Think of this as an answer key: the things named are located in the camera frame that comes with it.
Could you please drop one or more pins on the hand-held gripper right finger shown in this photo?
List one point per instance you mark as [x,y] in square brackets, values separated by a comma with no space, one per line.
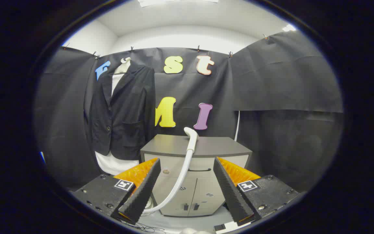
[229,191]

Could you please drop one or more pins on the black backdrop cloth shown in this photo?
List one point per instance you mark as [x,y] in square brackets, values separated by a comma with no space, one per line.
[271,81]

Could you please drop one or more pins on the white plastic hanger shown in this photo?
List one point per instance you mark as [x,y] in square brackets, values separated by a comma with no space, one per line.
[122,67]

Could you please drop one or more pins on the black suit jacket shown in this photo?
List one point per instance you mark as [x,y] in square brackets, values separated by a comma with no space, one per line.
[128,110]

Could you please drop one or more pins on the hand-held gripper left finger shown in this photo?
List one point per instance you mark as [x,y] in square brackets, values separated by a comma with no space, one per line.
[144,191]

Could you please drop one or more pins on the white shirt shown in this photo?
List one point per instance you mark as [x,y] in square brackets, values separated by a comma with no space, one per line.
[115,164]

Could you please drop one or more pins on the white cabinet with grey top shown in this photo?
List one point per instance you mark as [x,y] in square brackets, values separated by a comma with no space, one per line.
[203,146]

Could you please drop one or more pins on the row of black cloth clips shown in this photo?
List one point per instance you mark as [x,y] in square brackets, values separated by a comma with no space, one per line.
[198,48]

